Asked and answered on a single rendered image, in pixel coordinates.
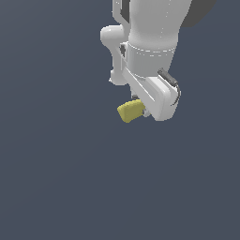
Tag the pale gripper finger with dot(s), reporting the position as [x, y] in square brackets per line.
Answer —
[146, 112]

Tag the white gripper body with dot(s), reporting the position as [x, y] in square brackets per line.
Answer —
[156, 93]

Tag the yellow block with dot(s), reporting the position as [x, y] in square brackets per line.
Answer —
[130, 111]

